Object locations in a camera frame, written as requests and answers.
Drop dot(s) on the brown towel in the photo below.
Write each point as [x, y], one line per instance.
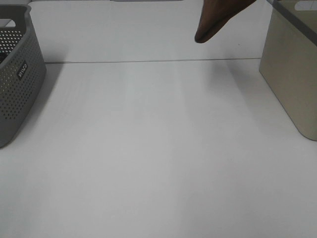
[215, 14]

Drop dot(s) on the beige plastic storage bin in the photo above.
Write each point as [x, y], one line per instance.
[289, 61]

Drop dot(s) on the grey perforated plastic basket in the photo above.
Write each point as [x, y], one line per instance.
[22, 69]

